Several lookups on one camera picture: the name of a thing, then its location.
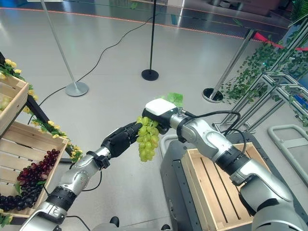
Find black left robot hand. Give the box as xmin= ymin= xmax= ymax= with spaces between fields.
xmin=101 ymin=121 xmax=143 ymax=159

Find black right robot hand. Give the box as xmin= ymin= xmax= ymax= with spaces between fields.
xmin=141 ymin=98 xmax=178 ymax=135

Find black pole stand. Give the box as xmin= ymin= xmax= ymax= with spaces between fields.
xmin=141 ymin=0 xmax=160 ymax=81

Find grey mobile cart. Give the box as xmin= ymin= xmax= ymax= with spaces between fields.
xmin=158 ymin=131 xmax=263 ymax=231

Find yellow flower garland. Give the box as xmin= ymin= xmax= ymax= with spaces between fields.
xmin=0 ymin=58 xmax=84 ymax=162

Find grey pole stand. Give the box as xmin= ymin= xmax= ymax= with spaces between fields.
xmin=40 ymin=0 xmax=89 ymax=97

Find red grape bunch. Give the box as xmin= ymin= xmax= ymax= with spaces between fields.
xmin=16 ymin=149 xmax=61 ymax=191

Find wooden crate with dark grapes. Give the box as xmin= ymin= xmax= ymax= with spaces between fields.
xmin=0 ymin=120 xmax=69 ymax=218

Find empty wooden crate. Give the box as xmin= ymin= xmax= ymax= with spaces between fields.
xmin=181 ymin=141 xmax=275 ymax=231

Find dark purple grape bunch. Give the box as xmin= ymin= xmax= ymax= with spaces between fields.
xmin=0 ymin=184 xmax=44 ymax=212

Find green ivy vines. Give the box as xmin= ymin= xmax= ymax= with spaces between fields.
xmin=221 ymin=31 xmax=308 ymax=126

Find wooden crate with pale grapes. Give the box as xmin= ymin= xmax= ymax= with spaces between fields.
xmin=0 ymin=75 xmax=30 ymax=138

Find pale green grape bunch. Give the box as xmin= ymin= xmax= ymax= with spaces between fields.
xmin=0 ymin=95 xmax=12 ymax=111

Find red barrier ribbon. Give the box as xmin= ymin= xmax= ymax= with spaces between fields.
xmin=254 ymin=31 xmax=308 ymax=51

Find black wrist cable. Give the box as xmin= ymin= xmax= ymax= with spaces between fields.
xmin=180 ymin=110 xmax=246 ymax=154

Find black floor cable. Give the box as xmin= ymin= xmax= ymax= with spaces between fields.
xmin=38 ymin=15 xmax=154 ymax=108

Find chrome stanchion post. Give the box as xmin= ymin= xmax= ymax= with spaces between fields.
xmin=201 ymin=28 xmax=256 ymax=103

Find black shelf frame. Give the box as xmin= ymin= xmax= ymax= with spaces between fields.
xmin=0 ymin=51 xmax=80 ymax=164

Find aluminium frame rack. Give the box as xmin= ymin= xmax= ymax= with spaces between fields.
xmin=212 ymin=71 xmax=308 ymax=134

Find grey tubular handle frame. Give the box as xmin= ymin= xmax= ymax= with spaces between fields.
xmin=267 ymin=124 xmax=308 ymax=179

